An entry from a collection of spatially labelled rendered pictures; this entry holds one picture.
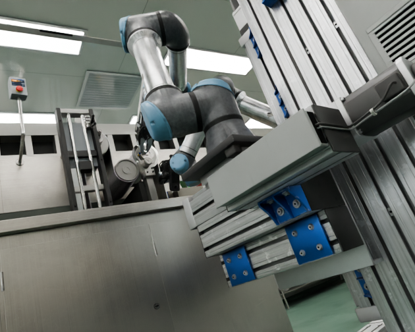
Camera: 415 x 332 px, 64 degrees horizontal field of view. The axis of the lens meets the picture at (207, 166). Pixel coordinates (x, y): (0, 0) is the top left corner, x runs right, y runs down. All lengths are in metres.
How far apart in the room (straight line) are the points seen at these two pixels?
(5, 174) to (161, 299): 1.08
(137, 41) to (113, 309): 0.88
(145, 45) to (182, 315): 0.94
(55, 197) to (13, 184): 0.20
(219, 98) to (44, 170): 1.28
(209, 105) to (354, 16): 0.39
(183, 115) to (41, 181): 1.20
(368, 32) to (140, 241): 0.98
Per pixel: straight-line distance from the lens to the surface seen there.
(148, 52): 1.10
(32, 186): 1.94
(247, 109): 1.50
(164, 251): 1.32
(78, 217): 1.24
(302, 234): 0.75
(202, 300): 1.35
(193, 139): 1.36
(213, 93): 0.92
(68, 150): 1.56
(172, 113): 0.89
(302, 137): 0.55
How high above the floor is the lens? 0.52
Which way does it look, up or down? 20 degrees up
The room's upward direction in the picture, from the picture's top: 18 degrees counter-clockwise
